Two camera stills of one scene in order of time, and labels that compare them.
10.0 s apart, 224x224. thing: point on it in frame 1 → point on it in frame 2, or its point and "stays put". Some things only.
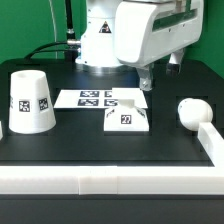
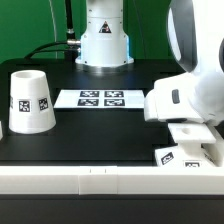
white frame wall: [123, 179] stays put
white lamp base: [126, 118] → [190, 153]
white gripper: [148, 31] → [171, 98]
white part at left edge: [1, 130] stays put
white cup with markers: [30, 106] stays put
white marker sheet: [101, 98] stays put
